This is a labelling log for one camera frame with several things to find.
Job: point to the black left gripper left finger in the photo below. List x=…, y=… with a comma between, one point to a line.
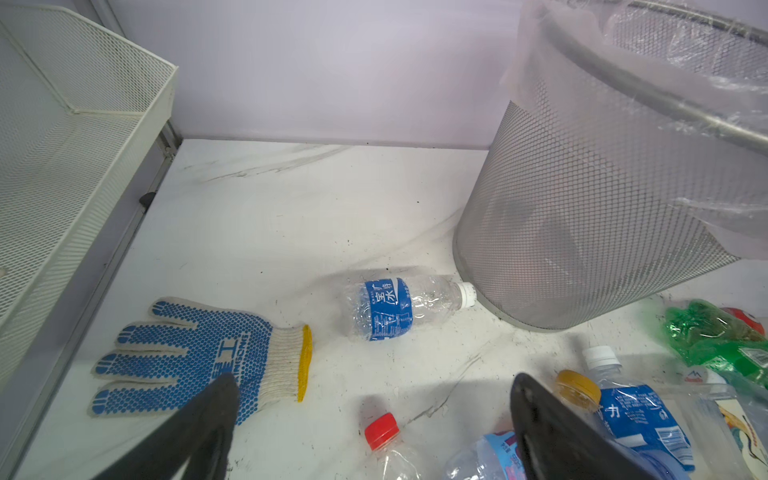
x=195, y=441

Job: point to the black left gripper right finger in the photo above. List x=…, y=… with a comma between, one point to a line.
x=555, y=443

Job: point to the white cap blue label bottle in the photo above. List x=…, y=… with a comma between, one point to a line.
x=637, y=418

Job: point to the clear bottle white yellow label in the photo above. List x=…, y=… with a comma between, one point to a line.
x=726, y=444

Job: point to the clear bottle blue label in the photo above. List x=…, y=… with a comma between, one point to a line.
x=388, y=308

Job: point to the grey mesh waste bin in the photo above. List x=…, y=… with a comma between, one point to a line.
x=522, y=259

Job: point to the yellow cap orange bottle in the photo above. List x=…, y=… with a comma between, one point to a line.
x=578, y=391

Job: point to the colourful label clear bottle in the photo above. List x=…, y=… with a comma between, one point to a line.
x=493, y=456

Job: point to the blue dotted work glove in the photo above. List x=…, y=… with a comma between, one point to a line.
x=159, y=365

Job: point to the red cap clear bottle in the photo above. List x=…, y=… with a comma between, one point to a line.
x=394, y=456

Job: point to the green crushed plastic bottle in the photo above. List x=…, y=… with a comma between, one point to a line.
x=708, y=336

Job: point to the red label purple cap bottle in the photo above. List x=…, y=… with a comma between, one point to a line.
x=752, y=321

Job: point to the white mesh wall shelf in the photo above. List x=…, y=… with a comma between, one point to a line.
x=80, y=109

